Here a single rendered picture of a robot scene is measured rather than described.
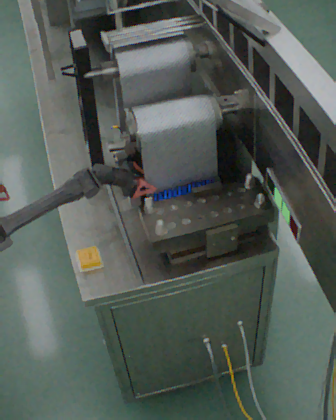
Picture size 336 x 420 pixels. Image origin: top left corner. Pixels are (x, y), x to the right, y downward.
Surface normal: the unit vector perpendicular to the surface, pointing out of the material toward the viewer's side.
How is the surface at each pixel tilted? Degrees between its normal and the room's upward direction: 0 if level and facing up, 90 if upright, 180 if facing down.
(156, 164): 90
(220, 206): 0
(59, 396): 0
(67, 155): 0
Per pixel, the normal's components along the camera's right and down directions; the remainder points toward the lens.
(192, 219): -0.06, -0.71
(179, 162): 0.28, 0.66
